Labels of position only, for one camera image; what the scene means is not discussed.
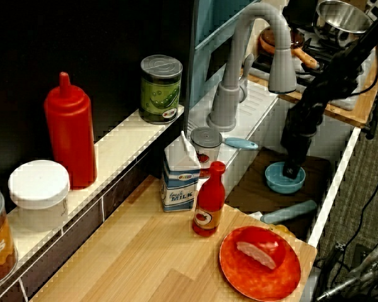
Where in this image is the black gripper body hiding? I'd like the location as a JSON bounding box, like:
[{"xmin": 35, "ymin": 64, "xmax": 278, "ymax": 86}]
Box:
[{"xmin": 280, "ymin": 101, "xmax": 324, "ymax": 162}]

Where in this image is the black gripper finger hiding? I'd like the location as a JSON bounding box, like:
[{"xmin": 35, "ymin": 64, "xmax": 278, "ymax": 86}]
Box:
[{"xmin": 282, "ymin": 155, "xmax": 307, "ymax": 181}]

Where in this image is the light blue bowl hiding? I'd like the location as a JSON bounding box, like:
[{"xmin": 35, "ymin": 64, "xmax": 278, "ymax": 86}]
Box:
[{"xmin": 264, "ymin": 161, "xmax": 307, "ymax": 194}]

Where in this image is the white toy sink basin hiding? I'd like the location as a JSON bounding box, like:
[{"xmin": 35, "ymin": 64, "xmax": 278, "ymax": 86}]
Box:
[{"xmin": 188, "ymin": 80, "xmax": 362, "ymax": 246}]

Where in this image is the yellow toy bell pepper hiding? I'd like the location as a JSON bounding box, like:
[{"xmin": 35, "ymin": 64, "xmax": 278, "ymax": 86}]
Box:
[{"xmin": 269, "ymin": 223, "xmax": 297, "ymax": 238}]

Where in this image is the black stove grate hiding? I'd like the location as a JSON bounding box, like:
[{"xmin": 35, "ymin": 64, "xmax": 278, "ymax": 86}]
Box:
[{"xmin": 251, "ymin": 37, "xmax": 344, "ymax": 75}]

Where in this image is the grey toy faucet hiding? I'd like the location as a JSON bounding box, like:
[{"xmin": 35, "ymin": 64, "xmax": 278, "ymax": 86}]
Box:
[{"xmin": 207, "ymin": 2, "xmax": 299, "ymax": 132}]

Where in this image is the red white food slice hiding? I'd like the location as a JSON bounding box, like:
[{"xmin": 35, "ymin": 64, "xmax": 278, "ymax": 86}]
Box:
[{"xmin": 236, "ymin": 228, "xmax": 287, "ymax": 271}]

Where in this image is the red hot sauce bottle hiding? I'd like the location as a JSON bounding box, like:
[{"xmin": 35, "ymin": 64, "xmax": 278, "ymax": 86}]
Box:
[{"xmin": 192, "ymin": 160, "xmax": 227, "ymax": 237}]

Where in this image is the tomato can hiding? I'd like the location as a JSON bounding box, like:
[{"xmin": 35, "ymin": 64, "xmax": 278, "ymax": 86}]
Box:
[{"xmin": 190, "ymin": 126, "xmax": 224, "ymax": 179}]

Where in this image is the brown glass pan lid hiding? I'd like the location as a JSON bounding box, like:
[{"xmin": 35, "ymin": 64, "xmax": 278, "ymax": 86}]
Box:
[{"xmin": 260, "ymin": 27, "xmax": 306, "ymax": 48}]

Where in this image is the blue white milk carton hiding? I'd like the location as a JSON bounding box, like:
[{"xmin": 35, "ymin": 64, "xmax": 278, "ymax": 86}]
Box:
[{"xmin": 159, "ymin": 130, "xmax": 202, "ymax": 213}]

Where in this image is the red plate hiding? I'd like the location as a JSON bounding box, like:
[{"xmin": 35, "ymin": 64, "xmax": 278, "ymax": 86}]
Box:
[{"xmin": 219, "ymin": 225, "xmax": 302, "ymax": 299}]

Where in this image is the steel pot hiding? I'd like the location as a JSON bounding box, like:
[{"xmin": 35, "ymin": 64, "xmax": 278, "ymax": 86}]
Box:
[{"xmin": 313, "ymin": 0, "xmax": 374, "ymax": 48}]

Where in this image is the silver metal stand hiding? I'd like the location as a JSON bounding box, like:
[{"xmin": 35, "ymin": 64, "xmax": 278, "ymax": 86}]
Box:
[{"xmin": 314, "ymin": 238, "xmax": 378, "ymax": 302}]

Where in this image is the green pea can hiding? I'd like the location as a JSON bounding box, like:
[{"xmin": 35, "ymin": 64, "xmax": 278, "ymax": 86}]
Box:
[{"xmin": 138, "ymin": 55, "xmax": 183, "ymax": 125}]

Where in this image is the white shelf ledge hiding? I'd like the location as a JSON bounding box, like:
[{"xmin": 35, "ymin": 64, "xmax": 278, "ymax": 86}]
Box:
[{"xmin": 0, "ymin": 105, "xmax": 185, "ymax": 287}]

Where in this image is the red squeeze ketchup bottle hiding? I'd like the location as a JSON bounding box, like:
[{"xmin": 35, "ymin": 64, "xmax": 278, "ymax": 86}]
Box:
[{"xmin": 43, "ymin": 71, "xmax": 98, "ymax": 191}]

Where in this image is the white jar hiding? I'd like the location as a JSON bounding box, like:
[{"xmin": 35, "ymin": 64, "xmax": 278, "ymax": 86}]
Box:
[{"xmin": 8, "ymin": 159, "xmax": 71, "ymax": 233}]

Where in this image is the white toy knife blue handle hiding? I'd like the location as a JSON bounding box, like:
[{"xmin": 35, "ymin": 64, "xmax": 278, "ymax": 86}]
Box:
[{"xmin": 248, "ymin": 199, "xmax": 318, "ymax": 225}]

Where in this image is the orange pan with handle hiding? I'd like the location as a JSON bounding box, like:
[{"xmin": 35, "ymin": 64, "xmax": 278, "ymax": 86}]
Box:
[{"xmin": 258, "ymin": 26, "xmax": 321, "ymax": 70}]

